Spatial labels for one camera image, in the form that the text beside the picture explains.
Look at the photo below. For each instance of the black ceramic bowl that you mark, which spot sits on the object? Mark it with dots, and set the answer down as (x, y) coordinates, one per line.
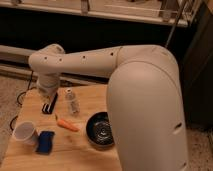
(98, 130)

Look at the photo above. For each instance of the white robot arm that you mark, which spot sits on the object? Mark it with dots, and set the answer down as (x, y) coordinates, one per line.
(143, 99)

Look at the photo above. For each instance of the orange carrot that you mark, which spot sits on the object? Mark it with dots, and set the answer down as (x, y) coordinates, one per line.
(65, 124)

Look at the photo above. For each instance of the black white striped block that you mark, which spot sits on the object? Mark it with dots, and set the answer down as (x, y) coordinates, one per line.
(49, 107)

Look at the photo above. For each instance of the blue sponge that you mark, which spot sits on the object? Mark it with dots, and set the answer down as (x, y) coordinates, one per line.
(45, 142)

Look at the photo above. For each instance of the white paper cup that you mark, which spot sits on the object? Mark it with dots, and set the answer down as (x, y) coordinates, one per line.
(26, 133)

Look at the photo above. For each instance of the metal pole with base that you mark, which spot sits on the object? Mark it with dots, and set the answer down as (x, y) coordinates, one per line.
(178, 16)

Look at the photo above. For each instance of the white shelf frame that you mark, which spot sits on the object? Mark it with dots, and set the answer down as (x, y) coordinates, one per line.
(161, 12)

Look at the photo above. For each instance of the grey metal floor rail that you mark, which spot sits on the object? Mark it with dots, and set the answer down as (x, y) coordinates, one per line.
(15, 54)

